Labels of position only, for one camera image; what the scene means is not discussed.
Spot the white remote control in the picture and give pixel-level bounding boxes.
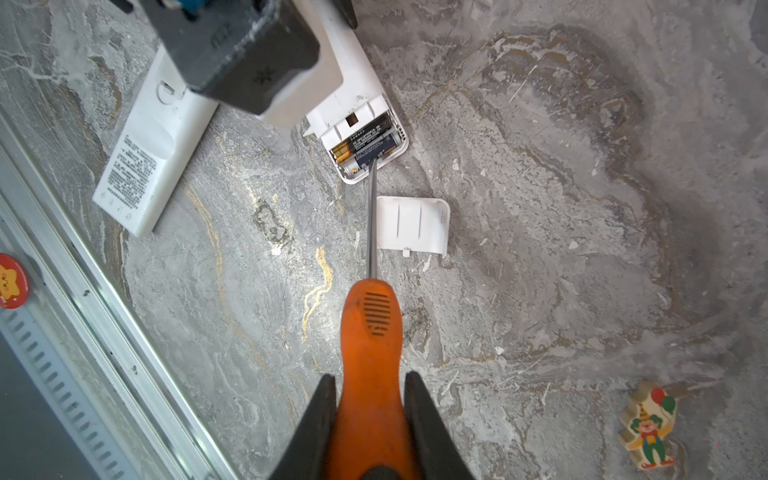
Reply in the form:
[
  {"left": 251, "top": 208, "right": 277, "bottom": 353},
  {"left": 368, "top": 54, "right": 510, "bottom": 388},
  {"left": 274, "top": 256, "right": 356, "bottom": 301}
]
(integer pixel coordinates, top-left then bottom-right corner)
[{"left": 305, "top": 1, "right": 409, "bottom": 184}]

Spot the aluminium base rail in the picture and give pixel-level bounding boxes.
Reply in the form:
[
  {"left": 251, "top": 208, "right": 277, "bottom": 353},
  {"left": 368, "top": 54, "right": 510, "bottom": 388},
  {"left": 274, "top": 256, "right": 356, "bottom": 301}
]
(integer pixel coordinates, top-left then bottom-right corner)
[{"left": 1, "top": 120, "right": 238, "bottom": 479}]

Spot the clown figure sticker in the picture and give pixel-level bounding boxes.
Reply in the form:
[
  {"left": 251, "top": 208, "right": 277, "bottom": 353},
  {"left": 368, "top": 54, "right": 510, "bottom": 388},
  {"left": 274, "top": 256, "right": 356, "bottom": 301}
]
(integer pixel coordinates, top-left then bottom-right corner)
[{"left": 619, "top": 380, "right": 678, "bottom": 471}]

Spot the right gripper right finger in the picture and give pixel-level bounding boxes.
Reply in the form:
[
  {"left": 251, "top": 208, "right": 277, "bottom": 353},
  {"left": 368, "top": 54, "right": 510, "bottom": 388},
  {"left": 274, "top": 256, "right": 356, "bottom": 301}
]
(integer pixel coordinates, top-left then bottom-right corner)
[{"left": 404, "top": 371, "right": 473, "bottom": 479}]

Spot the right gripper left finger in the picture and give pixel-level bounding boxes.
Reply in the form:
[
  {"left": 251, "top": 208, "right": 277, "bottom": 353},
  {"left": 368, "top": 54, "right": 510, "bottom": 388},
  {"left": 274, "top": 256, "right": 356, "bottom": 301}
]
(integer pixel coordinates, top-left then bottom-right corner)
[{"left": 270, "top": 374, "right": 337, "bottom": 480}]

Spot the red round sticker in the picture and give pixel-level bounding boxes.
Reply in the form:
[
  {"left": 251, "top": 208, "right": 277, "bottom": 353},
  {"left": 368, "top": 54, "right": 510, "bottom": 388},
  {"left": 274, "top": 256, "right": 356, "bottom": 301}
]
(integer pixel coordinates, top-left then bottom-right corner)
[{"left": 0, "top": 253, "right": 30, "bottom": 310}]

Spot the white battery cover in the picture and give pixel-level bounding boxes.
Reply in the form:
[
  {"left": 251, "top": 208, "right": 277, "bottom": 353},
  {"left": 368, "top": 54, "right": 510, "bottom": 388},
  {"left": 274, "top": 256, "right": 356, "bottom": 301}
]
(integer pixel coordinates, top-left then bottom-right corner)
[{"left": 376, "top": 196, "right": 450, "bottom": 256}]

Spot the orange black screwdriver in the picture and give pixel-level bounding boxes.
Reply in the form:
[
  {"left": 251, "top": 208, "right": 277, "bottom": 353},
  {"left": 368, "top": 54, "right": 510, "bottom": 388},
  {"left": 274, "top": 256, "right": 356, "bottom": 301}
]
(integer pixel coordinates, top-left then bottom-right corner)
[{"left": 325, "top": 160, "right": 421, "bottom": 479}]

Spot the white remote with label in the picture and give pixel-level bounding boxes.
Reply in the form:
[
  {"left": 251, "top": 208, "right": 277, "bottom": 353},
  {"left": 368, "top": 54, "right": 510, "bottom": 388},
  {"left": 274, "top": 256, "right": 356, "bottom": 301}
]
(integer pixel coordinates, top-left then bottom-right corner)
[{"left": 93, "top": 46, "right": 218, "bottom": 237}]

